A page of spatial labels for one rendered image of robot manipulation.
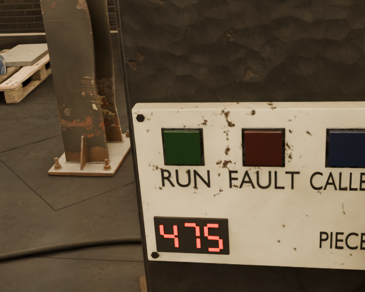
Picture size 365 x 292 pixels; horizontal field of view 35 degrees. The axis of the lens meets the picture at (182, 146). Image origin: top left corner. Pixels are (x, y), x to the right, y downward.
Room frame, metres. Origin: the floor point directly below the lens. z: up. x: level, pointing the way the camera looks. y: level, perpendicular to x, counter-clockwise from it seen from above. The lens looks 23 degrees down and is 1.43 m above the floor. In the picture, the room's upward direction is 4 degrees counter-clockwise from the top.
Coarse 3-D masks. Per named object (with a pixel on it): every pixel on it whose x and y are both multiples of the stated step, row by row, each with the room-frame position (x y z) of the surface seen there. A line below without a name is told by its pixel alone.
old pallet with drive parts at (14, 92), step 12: (48, 60) 5.15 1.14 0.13; (12, 72) 4.83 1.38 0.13; (24, 72) 4.77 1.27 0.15; (36, 72) 4.93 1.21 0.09; (48, 72) 5.16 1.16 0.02; (0, 84) 4.56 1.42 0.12; (12, 84) 4.45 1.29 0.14; (36, 84) 4.84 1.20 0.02; (12, 96) 4.41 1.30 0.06; (24, 96) 4.55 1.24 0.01
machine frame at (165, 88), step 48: (144, 0) 0.57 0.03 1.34; (192, 0) 0.56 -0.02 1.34; (240, 0) 0.55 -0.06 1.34; (288, 0) 0.54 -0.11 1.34; (336, 0) 0.53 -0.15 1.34; (144, 48) 0.57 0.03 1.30; (192, 48) 0.56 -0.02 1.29; (240, 48) 0.55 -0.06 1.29; (288, 48) 0.54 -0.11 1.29; (336, 48) 0.53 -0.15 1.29; (144, 96) 0.57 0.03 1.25; (192, 96) 0.56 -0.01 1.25; (240, 96) 0.55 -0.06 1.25; (288, 96) 0.54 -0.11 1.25; (336, 96) 0.53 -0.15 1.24; (144, 240) 0.58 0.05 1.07; (192, 288) 0.56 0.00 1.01; (240, 288) 0.55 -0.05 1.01; (288, 288) 0.54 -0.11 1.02; (336, 288) 0.53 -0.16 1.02
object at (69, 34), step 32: (64, 0) 3.11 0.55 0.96; (96, 0) 3.39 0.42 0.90; (64, 32) 3.12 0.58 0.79; (96, 32) 3.40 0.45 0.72; (64, 64) 3.13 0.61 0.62; (96, 64) 3.40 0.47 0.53; (64, 96) 3.13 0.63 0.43; (96, 96) 3.06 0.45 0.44; (64, 128) 3.14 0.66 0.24; (96, 128) 3.10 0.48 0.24; (64, 160) 3.17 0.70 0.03; (96, 160) 3.10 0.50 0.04
